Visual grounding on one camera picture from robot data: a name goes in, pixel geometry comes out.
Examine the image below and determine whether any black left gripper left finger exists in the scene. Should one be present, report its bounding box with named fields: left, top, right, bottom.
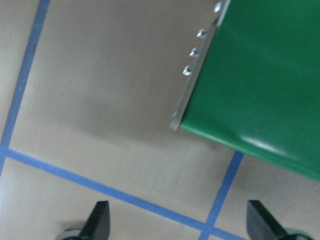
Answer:
left=78, top=200, right=111, bottom=240

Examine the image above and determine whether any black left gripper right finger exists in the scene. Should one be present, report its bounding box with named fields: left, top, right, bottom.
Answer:
left=246, top=200, right=289, bottom=240

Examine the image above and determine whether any green conveyor belt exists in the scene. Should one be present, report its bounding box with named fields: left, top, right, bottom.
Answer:
left=171, top=0, right=320, bottom=180

